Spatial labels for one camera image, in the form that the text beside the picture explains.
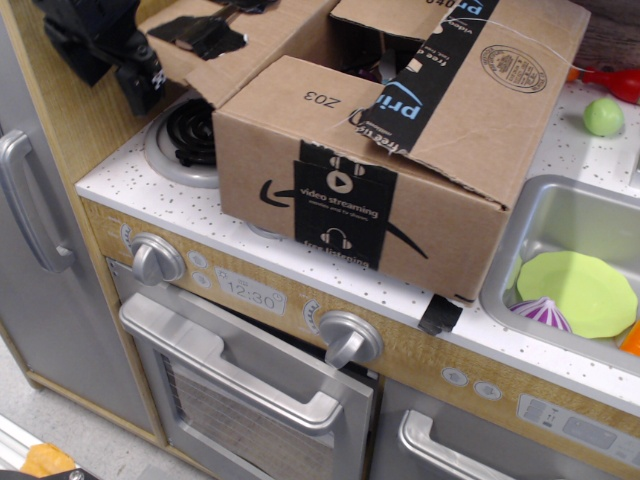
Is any silver small burner disc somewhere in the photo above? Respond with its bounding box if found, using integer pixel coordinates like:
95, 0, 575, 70
247, 223, 284, 240

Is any silver toy oven door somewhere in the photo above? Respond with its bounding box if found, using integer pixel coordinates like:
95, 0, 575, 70
120, 293, 375, 479

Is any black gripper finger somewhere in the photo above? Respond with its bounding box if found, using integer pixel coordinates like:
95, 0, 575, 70
116, 54, 166, 116
54, 40, 118, 86

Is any orange toy piece in sink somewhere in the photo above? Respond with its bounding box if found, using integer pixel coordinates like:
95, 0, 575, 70
619, 320, 640, 356

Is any orange object on floor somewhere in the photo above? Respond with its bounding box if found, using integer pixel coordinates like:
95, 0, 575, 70
19, 443, 76, 478

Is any silver oven knob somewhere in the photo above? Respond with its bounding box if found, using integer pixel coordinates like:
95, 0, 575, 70
131, 232, 186, 286
319, 310, 384, 369

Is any lime green toy plate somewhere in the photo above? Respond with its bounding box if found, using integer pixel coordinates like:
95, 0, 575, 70
516, 251, 639, 339

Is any red toy bottle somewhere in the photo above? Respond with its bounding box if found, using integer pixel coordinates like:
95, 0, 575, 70
581, 69, 640, 105

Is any grey toy fridge door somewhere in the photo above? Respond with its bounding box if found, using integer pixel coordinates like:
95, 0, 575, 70
1, 28, 153, 433

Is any silver right oven knob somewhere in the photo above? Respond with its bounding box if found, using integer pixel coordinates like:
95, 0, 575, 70
319, 310, 384, 369

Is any black tape piece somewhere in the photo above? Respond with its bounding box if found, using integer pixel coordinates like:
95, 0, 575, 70
418, 295, 463, 336

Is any silver dishwasher door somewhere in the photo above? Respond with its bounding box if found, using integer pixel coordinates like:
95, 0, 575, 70
369, 380, 639, 479

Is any silver toy sink basin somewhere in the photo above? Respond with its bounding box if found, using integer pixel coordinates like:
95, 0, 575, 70
480, 175, 639, 374

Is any green toy ball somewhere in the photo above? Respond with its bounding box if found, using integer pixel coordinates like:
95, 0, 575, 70
582, 98, 624, 136

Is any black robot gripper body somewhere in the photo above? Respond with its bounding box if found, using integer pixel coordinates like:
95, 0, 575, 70
35, 0, 154, 66

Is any front black coil stove burner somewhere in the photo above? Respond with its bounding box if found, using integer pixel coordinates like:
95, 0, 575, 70
144, 98, 219, 189

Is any brown Amazon cardboard box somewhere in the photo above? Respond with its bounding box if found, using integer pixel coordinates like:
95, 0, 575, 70
142, 1, 590, 303

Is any purple toy onion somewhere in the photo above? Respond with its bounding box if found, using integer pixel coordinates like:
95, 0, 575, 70
509, 296, 572, 332

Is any silver left oven knob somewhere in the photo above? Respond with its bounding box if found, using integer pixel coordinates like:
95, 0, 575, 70
131, 232, 186, 286

